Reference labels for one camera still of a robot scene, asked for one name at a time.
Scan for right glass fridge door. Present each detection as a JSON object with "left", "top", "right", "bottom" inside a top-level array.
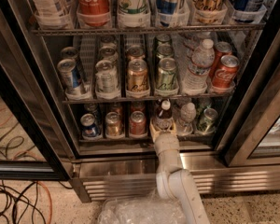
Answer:
[{"left": 222, "top": 20, "right": 280, "bottom": 167}]

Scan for red coca-cola can rear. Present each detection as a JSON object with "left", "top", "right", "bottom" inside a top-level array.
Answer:
[{"left": 209, "top": 41, "right": 232, "bottom": 78}]

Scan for gold black can top shelf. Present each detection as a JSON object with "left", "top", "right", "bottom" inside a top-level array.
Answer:
[{"left": 192, "top": 0, "right": 224, "bottom": 23}]

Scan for clear water bottle middle shelf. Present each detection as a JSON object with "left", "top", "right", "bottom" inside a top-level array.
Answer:
[{"left": 183, "top": 39, "right": 215, "bottom": 94}]

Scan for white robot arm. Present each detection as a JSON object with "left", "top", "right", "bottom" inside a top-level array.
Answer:
[{"left": 149, "top": 122, "right": 210, "bottom": 224}]

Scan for white green bottle top shelf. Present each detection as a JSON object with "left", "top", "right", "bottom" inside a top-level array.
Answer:
[{"left": 117, "top": 0, "right": 149, "bottom": 21}]

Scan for white silver can middle shelf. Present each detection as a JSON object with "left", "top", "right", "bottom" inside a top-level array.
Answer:
[{"left": 95, "top": 60, "right": 119, "bottom": 99}]

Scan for crumpled clear plastic bag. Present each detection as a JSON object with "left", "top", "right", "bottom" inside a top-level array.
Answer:
[{"left": 96, "top": 189, "right": 187, "bottom": 224}]

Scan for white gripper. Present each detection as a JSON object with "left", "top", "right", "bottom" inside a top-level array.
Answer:
[{"left": 149, "top": 121, "right": 179, "bottom": 155}]

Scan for brown tea plastic bottle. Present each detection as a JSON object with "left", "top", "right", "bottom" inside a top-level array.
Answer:
[{"left": 154, "top": 100, "right": 173, "bottom": 131}]

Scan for clear water bottle shelf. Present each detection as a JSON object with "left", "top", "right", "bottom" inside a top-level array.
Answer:
[
  {"left": 183, "top": 39, "right": 215, "bottom": 94},
  {"left": 175, "top": 102, "right": 196, "bottom": 136}
]

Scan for white labelled bottle top shelf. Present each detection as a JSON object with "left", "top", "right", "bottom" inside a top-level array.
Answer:
[{"left": 33, "top": 0, "right": 73, "bottom": 29}]

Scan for gold can middle shelf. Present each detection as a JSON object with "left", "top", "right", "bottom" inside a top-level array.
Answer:
[{"left": 127, "top": 59, "right": 148, "bottom": 92}]

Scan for green can middle shelf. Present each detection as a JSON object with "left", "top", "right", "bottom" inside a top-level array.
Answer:
[{"left": 156, "top": 58, "right": 177, "bottom": 91}]

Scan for red coca-cola bottle top shelf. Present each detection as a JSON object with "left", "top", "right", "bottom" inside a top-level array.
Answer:
[{"left": 78, "top": 0, "right": 109, "bottom": 27}]

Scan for left glass fridge door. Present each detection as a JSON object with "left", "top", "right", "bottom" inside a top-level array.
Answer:
[{"left": 0, "top": 50, "right": 69, "bottom": 181}]

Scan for blue silver can middle shelf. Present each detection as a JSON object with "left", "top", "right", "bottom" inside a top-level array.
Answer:
[{"left": 57, "top": 59, "right": 86, "bottom": 95}]

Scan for blue pepsi can bottom shelf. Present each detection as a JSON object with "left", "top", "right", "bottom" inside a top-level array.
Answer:
[{"left": 80, "top": 113, "right": 101, "bottom": 139}]

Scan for green can bottom shelf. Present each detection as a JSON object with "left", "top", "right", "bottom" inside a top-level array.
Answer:
[{"left": 196, "top": 108, "right": 217, "bottom": 133}]

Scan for green can shelf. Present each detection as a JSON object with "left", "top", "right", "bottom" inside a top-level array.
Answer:
[
  {"left": 156, "top": 58, "right": 177, "bottom": 91},
  {"left": 196, "top": 108, "right": 217, "bottom": 133}
]

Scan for gold can bottom shelf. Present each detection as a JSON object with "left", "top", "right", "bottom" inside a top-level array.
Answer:
[{"left": 105, "top": 111, "right": 123, "bottom": 137}]

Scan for red coca-cola can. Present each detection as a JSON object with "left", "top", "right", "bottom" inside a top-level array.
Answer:
[
  {"left": 211, "top": 55, "right": 239, "bottom": 89},
  {"left": 209, "top": 41, "right": 232, "bottom": 78}
]

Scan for stainless steel fridge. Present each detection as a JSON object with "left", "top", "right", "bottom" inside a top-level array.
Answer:
[{"left": 0, "top": 0, "right": 280, "bottom": 203}]

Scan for red can bottom shelf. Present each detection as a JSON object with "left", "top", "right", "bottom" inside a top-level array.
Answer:
[{"left": 129, "top": 111, "right": 147, "bottom": 136}]

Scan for red coca-cola can front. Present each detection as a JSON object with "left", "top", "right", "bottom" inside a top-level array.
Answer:
[{"left": 211, "top": 55, "right": 239, "bottom": 89}]

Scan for glass fridge door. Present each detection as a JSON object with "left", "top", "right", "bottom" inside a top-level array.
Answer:
[
  {"left": 0, "top": 50, "right": 69, "bottom": 181},
  {"left": 222, "top": 20, "right": 280, "bottom": 167}
]

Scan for black and orange floor cables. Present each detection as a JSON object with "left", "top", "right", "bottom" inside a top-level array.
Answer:
[{"left": 0, "top": 180, "right": 73, "bottom": 224}]

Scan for clear water bottle bottom shelf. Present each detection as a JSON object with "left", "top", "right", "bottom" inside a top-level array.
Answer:
[{"left": 175, "top": 102, "right": 196, "bottom": 136}]

